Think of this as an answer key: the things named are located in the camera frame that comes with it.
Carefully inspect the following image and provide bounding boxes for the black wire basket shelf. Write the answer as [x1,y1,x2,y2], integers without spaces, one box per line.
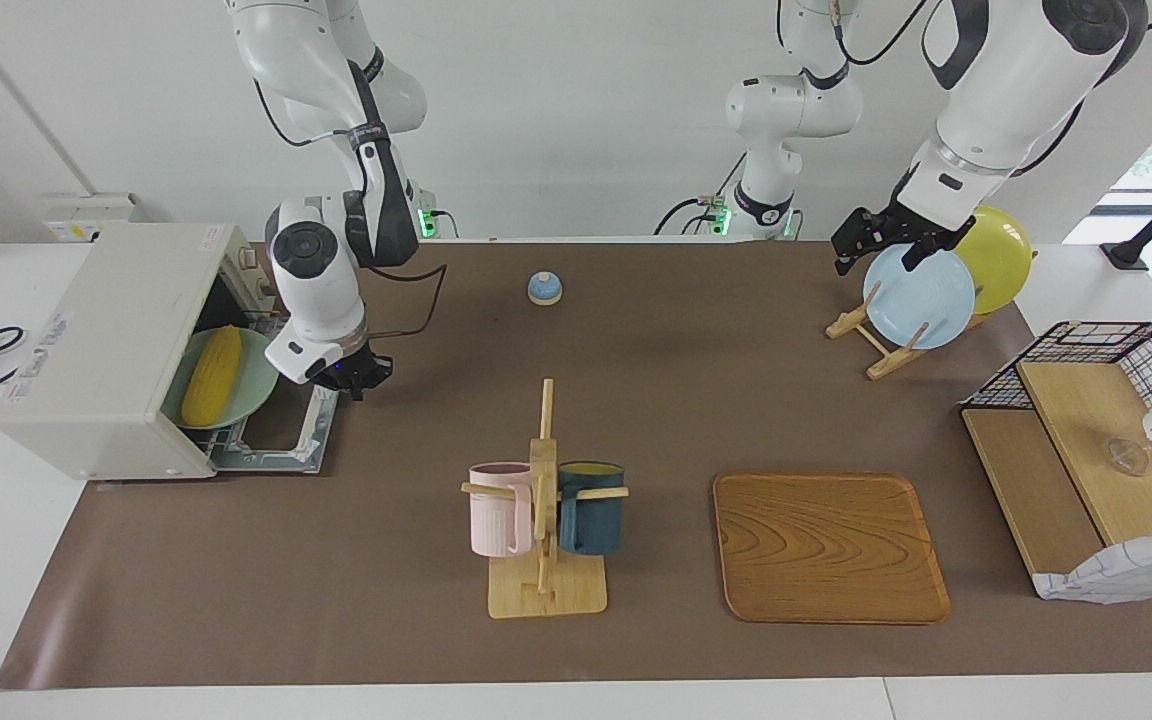
[961,360,1152,581]

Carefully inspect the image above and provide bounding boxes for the beige toaster oven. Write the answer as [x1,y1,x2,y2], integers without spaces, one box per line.
[0,222,342,481]

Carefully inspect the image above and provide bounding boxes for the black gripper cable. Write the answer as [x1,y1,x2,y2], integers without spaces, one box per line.
[366,262,449,336]
[776,0,1152,181]

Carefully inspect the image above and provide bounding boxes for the yellow corn cob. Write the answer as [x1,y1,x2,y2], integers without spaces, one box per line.
[181,325,243,429]

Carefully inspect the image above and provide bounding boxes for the glass oven door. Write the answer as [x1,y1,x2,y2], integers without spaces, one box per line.
[211,385,342,474]

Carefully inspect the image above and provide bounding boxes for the brown table mat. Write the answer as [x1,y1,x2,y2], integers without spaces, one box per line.
[0,240,1152,691]

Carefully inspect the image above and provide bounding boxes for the yellow plate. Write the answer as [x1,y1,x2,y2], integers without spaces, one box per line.
[946,205,1034,316]

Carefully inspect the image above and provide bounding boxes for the pink mug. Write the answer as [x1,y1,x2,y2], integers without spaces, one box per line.
[468,462,534,558]

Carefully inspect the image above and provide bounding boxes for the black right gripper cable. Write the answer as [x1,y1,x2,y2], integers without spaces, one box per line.
[366,262,449,336]

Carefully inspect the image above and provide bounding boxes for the wooden mug tree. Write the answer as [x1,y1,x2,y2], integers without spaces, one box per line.
[461,378,630,619]

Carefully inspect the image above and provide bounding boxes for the brown wooden tray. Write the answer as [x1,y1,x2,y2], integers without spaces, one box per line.
[713,472,951,626]

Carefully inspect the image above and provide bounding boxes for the pale green plate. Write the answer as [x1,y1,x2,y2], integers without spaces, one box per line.
[164,327,282,431]

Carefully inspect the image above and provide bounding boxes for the wooden plate rack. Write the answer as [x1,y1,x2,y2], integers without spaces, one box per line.
[826,250,1037,381]

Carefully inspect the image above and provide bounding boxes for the small clear glass piece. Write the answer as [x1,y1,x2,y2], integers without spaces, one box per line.
[1104,437,1151,477]

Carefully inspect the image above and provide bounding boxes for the white checked cloth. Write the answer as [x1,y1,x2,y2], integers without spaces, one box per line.
[1033,528,1152,604]

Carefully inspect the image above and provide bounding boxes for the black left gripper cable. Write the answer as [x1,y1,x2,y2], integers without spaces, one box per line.
[776,0,1152,181]

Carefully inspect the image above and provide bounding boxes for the dark blue mug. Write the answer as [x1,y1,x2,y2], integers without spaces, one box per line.
[557,461,626,556]

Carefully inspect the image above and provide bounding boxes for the light blue plate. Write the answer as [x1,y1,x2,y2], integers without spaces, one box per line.
[863,243,977,351]

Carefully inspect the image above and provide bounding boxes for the white wall socket box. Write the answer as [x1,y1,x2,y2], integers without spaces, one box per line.
[41,193,149,244]

